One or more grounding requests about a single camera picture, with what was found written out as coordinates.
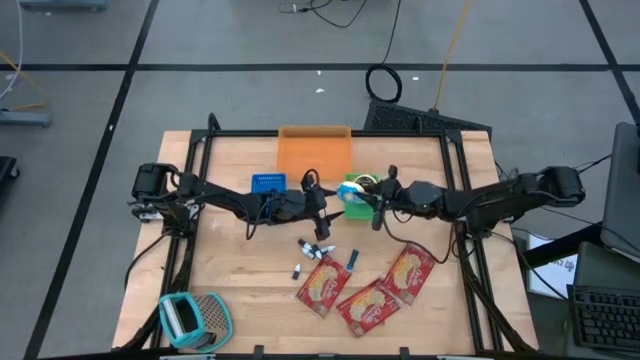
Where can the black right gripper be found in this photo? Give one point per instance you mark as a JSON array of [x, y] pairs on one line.
[[389, 195]]

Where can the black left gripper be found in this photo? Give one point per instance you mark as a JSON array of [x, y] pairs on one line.
[[305, 205]]

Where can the toy donut with blue icing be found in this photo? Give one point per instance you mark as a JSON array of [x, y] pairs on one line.
[[350, 192]]

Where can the red snack packet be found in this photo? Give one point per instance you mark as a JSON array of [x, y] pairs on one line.
[[322, 285], [407, 272], [367, 307]]

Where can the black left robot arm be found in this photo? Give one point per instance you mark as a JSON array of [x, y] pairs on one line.
[[225, 197]]

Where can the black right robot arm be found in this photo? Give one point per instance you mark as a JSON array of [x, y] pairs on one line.
[[500, 200]]

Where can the tape roll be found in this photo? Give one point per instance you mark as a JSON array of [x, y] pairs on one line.
[[375, 178]]

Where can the green plastic basket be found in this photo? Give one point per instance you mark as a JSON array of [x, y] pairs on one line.
[[357, 212]]

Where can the short black white marker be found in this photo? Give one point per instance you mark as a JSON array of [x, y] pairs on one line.
[[327, 249], [304, 244], [314, 252], [296, 271]]

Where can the orange plastic tray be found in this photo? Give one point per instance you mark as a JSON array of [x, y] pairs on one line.
[[312, 155]]

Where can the small blue pen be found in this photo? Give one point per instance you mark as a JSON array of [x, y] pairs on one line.
[[353, 260]]

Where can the blue plastic basket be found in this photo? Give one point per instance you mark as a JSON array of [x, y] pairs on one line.
[[267, 182]]

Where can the teal box grater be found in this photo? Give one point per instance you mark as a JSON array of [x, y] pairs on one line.
[[215, 312]]

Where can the black table clamp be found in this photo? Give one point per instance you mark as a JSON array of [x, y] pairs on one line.
[[404, 353], [258, 352]]

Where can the black metal bar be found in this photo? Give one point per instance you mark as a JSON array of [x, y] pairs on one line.
[[560, 247]]

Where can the white paper sheet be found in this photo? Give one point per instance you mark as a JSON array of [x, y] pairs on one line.
[[555, 275]]

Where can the black open laptop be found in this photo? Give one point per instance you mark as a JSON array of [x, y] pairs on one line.
[[605, 315]]

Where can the grey metal floor base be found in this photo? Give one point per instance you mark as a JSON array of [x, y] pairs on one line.
[[62, 5], [25, 118]]

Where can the black floor equipment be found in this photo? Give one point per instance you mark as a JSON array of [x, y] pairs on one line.
[[7, 172]]

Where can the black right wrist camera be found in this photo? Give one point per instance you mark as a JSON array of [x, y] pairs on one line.
[[377, 220]]

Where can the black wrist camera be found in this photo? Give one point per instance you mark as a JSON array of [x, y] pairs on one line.
[[377, 220], [322, 230]]

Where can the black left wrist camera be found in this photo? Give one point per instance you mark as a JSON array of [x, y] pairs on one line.
[[322, 230]]

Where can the black aluminium table frame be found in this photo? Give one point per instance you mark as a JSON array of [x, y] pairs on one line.
[[400, 133]]

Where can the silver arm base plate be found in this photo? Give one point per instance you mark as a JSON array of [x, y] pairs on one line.
[[147, 216]]

